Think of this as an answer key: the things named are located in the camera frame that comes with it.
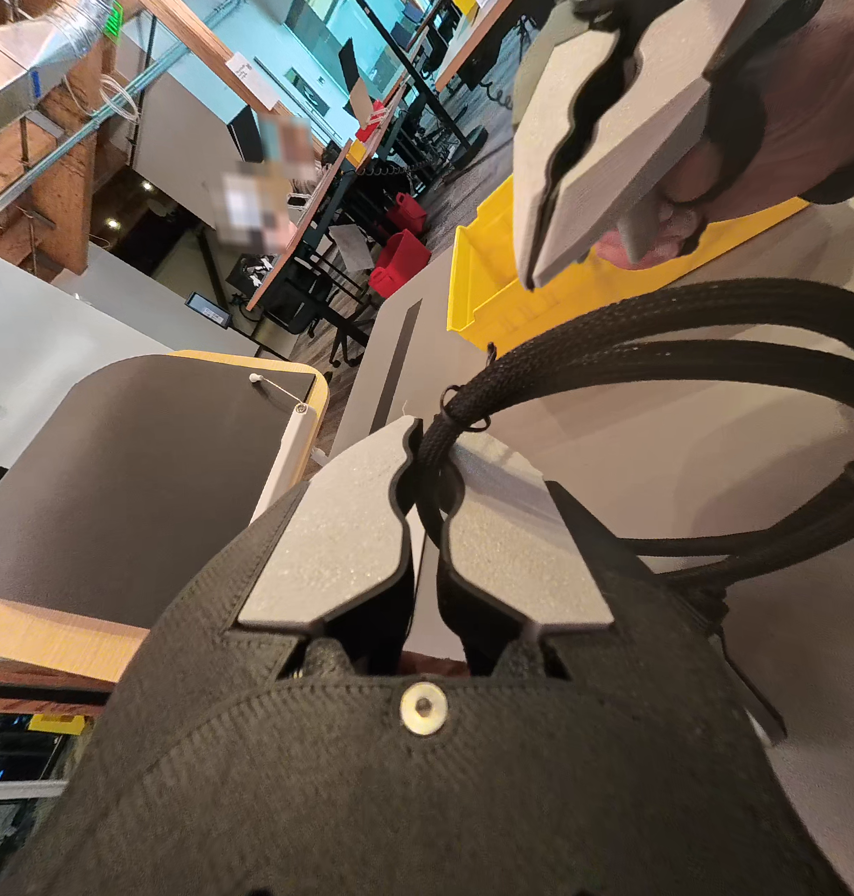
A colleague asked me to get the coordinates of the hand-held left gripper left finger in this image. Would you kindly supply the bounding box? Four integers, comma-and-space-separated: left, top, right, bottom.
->
238, 418, 421, 634

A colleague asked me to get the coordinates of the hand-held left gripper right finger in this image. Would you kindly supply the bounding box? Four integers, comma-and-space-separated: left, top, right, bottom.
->
439, 432, 613, 645

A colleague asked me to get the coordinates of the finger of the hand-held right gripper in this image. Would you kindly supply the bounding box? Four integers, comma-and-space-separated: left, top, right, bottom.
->
530, 0, 753, 291
511, 0, 634, 284

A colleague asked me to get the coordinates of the black braided hdmi cable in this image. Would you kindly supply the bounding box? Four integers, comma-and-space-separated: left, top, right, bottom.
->
399, 278, 854, 743

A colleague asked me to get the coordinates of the person's right hand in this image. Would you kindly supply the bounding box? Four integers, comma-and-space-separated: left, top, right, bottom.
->
595, 0, 854, 274

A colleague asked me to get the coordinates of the yellow plastic bin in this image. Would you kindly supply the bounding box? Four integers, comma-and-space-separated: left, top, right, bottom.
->
448, 175, 816, 354

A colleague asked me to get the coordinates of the grey panel with wooden rim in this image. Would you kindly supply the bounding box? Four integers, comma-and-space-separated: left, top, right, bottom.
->
0, 350, 330, 687

